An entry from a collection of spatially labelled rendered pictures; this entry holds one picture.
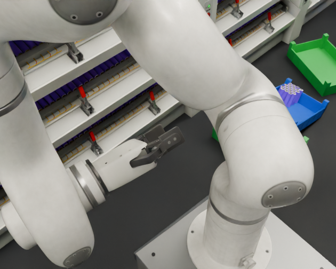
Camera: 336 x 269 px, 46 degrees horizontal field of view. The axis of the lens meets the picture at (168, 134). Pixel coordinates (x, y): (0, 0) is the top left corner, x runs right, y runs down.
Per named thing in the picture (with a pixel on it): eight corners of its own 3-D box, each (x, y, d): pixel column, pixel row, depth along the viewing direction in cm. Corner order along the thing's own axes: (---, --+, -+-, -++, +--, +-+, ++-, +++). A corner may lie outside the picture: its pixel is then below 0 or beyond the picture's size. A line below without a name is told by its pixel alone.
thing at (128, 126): (190, 97, 157) (199, 77, 145) (63, 189, 130) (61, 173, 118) (156, 64, 162) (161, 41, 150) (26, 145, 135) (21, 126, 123)
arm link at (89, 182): (89, 201, 75) (103, 192, 75) (97, 213, 66) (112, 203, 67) (66, 163, 73) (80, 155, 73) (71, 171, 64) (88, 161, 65)
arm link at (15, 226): (86, 195, 63) (63, 158, 69) (9, 243, 60) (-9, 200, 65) (100, 219, 70) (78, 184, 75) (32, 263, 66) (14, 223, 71)
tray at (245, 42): (291, 24, 188) (305, 2, 177) (206, 86, 161) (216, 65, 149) (260, -2, 193) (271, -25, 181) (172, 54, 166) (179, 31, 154)
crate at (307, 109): (281, 93, 174) (288, 77, 169) (321, 117, 165) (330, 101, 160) (243, 111, 154) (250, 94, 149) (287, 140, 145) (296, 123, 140)
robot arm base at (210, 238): (288, 259, 87) (312, 214, 74) (217, 301, 81) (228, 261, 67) (238, 195, 98) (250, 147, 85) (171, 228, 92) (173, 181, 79)
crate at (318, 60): (360, 86, 177) (367, 72, 171) (321, 96, 173) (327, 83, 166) (321, 46, 195) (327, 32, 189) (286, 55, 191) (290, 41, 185)
